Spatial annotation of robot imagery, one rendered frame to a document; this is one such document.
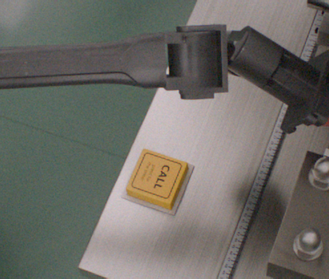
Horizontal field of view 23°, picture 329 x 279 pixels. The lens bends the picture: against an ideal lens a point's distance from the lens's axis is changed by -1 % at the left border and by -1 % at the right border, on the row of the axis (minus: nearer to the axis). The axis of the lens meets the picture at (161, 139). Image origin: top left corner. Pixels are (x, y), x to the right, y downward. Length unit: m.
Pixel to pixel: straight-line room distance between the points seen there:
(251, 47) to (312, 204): 0.22
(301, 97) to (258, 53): 0.08
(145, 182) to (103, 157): 1.05
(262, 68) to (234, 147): 0.27
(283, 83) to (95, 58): 0.22
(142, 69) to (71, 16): 1.54
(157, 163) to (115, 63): 0.28
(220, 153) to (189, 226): 0.12
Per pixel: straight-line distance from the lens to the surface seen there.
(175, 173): 1.18
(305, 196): 1.05
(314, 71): 1.01
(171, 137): 1.23
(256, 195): 1.19
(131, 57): 0.94
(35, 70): 0.94
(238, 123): 1.23
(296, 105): 1.00
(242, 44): 0.97
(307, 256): 1.01
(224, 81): 0.97
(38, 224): 2.18
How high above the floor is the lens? 2.00
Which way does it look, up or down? 64 degrees down
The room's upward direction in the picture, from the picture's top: 10 degrees counter-clockwise
